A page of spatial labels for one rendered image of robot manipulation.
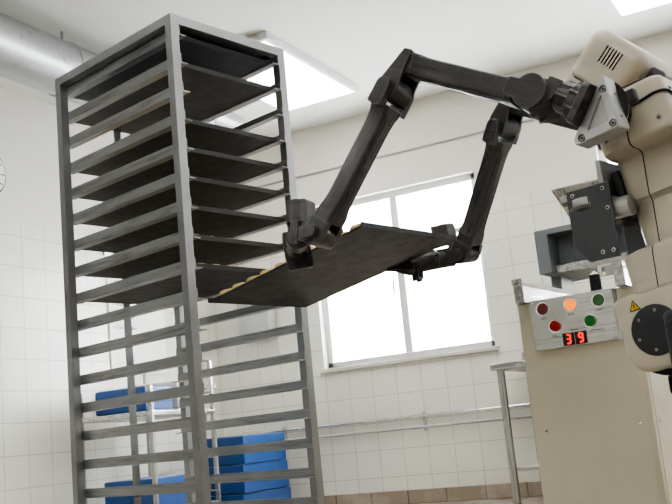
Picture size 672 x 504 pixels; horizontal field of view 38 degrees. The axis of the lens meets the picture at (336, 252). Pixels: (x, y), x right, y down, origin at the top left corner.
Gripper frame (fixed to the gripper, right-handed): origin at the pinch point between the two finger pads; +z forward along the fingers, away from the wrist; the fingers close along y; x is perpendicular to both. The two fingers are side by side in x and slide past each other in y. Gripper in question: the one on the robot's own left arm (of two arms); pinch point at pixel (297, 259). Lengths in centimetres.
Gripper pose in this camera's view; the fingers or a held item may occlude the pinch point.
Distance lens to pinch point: 252.9
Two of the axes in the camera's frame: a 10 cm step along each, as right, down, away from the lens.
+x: 9.8, -1.7, 0.9
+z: -0.4, 2.8, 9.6
